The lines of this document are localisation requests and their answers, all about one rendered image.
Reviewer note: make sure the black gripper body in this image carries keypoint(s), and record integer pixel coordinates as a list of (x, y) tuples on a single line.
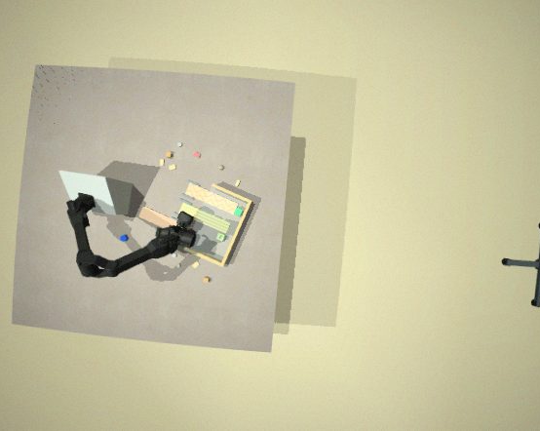
[(182, 220)]

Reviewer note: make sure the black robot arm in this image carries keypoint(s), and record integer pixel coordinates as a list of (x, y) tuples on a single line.
[(88, 263)]

